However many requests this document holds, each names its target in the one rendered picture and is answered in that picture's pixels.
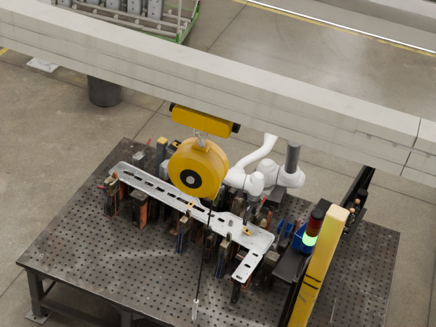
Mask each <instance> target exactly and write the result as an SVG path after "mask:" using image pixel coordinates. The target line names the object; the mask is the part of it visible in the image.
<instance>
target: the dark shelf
mask: <svg viewBox="0 0 436 327"><path fill-rule="evenodd" d="M332 204H334V203H332V202H330V201H328V200H326V199H323V198H321V199H320V201H319V202H318V203H317V205H316V207H315V208H314V209H318V210H321V211H323V212H324V216H326V213H327V211H328V210H329V208H330V206H331V205H332ZM291 244H292V243H291ZM291 244H290V246H289V248H288V249H287V250H286V252H285V254H284V255H283V256H282V258H281V260H280V261H279V262H278V264H277V266H276V267H275V268H274V270H273V272H272V274H271V276H272V277H274V278H276V279H278V280H280V281H282V282H284V283H285V284H287V285H290V286H291V283H292V281H293V278H294V276H295V274H296V272H297V269H298V265H299V263H300V259H301V257H302V256H301V255H300V253H299V251H298V250H297V249H295V248H293V247H292V246H291Z"/></svg>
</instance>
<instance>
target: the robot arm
mask: <svg viewBox="0 0 436 327"><path fill-rule="evenodd" d="M278 138H280V137H278V136H274V135H272V134H268V133H266V132H265V134H264V144H263V146H262V147H261V148H260V149H258V150H256V151H254V152H253V153H251V154H249V155H248V156H246V157H244V158H242V159H241V160H240V161H238V163H237V164H236V166H235V167H232V168H231V169H229V170H228V173H227V175H226V177H225V178H224V180H223V183H225V184H226V185H228V186H231V187H233V188H239V189H244V190H246V191H248V194H247V197H248V199H247V202H248V207H247V208H246V210H245V214H244V216H243V218H242V220H243V225H245V226H246V225H247V221H248V219H247V218H248V216H249V213H250V211H251V213H252V214H254V215H255V214H256V208H257V207H258V206H257V205H258V201H259V199H260V197H261V194H262V193H263V194H264V195H266V196H270V194H271V192H272V190H273V189H274V187H275V186H277V185H279V186H282V187H286V188H301V187H302V186H303V184H304V181H305V177H306V176H305V174H304V173H303V172H302V171H301V170H300V168H299V166H298V158H299V154H300V146H301V144H299V143H296V142H294V141H290V140H288V139H285V140H286V142H287V150H286V156H285V164H284V165H283V166H282V167H281V166H279V165H277V164H276V163H275V162H274V161H273V160H271V159H268V158H266V159H263V160H262V161H261V162H260V163H259V164H258V166H257V168H256V172H254V173H252V174H251V175H246V174H245V171H244V170H243V168H244V167H245V166H246V165H248V164H250V163H252V162H254V161H255V160H257V159H259V158H261V157H263V156H265V155H266V154H268V153H269V152H270V150H271V149H272V147H273V145H274V144H275V142H276V140H277V139H278ZM250 209H251V210H250Z"/></svg>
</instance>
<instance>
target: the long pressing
mask: <svg viewBox="0 0 436 327"><path fill-rule="evenodd" d="M114 171H116V172H117V174H118V177H119V180H120V181H122V182H124V183H126V184H128V185H130V186H132V187H133V188H136V189H138V190H140V191H142V192H144V193H146V194H148V195H150V196H151V197H153V198H155V199H157V200H159V201H161V202H163V203H165V204H167V205H169V206H171V207H173V208H175V209H177V210H179V211H181V212H182V213H186V210H187V209H189V208H187V207H186V206H187V204H184V203H183V202H181V201H179V200H177V198H178V197H179V198H181V199H183V200H185V201H187V202H190V201H191V200H193V201H195V204H194V205H195V206H197V207H199V208H201V209H203V210H205V212H200V211H198V210H196V209H195V208H192V207H191V208H190V210H191V217H192V218H194V219H196V220H198V221H200V222H202V223H204V224H208V216H209V215H207V214H208V213H209V211H210V209H208V208H206V207H204V206H203V205H202V204H201V203H200V200H199V198H197V197H192V196H189V195H187V194H185V193H183V192H182V191H180V190H179V189H178V188H177V187H175V186H173V185H171V184H169V183H167V182H165V181H163V180H161V179H159V178H157V177H155V176H153V175H151V174H149V173H147V172H145V171H143V170H141V169H139V168H137V167H135V166H133V165H131V164H129V163H127V162H124V161H121V162H119V163H117V164H116V165H115V166H114V167H113V168H111V170H109V172H108V174H109V175H112V173H113V172H114ZM123 171H128V172H129V173H134V176H138V177H140V178H142V179H143V180H142V181H139V180H137V179H135V178H134V176H131V175H130V176H129V175H127V174H125V173H124V172H123ZM136 172H137V173H136ZM145 182H150V183H151V184H153V186H152V187H151V186H149V185H147V184H145ZM157 187H159V188H161V189H163V190H165V191H164V192H161V191H159V190H157V189H156V188H157ZM168 193H171V194H173V195H175V196H176V197H175V198H173V197H171V196H169V195H167V194H168ZM180 194H181V195H180ZM211 214H213V215H214V216H215V217H210V226H211V227H212V230H213V231H214V232H216V233H218V234H220V235H222V236H223V237H226V233H227V232H228V231H229V232H231V233H232V241H233V242H235V243H237V244H239V245H241V246H243V247H245V248H247V249H249V250H253V251H255V252H257V253H259V254H261V255H264V254H265V253H266V252H267V251H268V249H269V247H270V246H271V245H272V243H273V242H274V240H275V236H274V234H272V233H270V232H268V231H266V230H264V229H262V228H260V227H258V226H256V225H255V224H252V223H250V222H248V221H247V225H246V226H245V225H243V220H242V218H240V217H238V216H236V215H234V214H232V213H230V212H219V213H217V212H214V211H212V212H211ZM218 218H221V219H223V220H224V222H223V223H222V222H220V221H218ZM229 220H233V225H232V226H229V225H228V222H229ZM243 226H244V227H246V228H247V229H248V230H250V231H251V232H252V234H251V236H249V235H248V234H246V233H245V232H244V231H242V229H241V228H242V227H243ZM260 232H261V233H260Z"/></svg>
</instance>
